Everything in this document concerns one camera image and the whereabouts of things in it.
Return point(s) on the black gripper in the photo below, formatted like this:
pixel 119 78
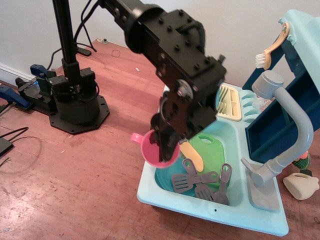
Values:
pixel 180 116

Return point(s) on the pink plastic cup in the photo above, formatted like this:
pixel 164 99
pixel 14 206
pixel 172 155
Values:
pixel 151 151

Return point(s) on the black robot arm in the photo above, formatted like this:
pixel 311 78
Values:
pixel 174 43

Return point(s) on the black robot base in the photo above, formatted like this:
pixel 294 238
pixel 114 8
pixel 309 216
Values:
pixel 79 106

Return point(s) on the teal plate in sink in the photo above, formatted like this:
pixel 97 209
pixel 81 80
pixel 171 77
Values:
pixel 163 176

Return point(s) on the light blue toy sink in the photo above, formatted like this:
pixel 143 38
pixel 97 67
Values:
pixel 240 212

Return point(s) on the yellow toy knife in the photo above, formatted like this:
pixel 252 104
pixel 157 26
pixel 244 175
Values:
pixel 189 152

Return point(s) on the grey slotted spatula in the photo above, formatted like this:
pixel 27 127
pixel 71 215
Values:
pixel 183 182

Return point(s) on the green cutting board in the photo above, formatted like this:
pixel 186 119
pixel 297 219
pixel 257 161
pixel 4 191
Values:
pixel 211 151

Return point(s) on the grey toy ladle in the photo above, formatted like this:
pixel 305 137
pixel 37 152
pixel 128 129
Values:
pixel 225 176

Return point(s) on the yellow dish rack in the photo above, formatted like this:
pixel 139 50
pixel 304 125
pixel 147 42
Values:
pixel 228 104

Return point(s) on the dark blue toy shelf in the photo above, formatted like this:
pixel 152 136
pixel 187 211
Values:
pixel 274 131

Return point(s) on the grey toy faucet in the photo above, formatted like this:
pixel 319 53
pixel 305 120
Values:
pixel 269 85

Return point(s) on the tan dish brush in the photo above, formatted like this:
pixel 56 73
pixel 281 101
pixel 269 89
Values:
pixel 264 60

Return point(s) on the blue black clamp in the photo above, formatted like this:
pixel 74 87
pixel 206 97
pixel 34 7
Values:
pixel 35 94

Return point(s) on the green toy vegetable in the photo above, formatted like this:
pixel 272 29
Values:
pixel 302 163

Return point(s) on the black flat device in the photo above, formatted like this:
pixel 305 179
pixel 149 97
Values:
pixel 5 146

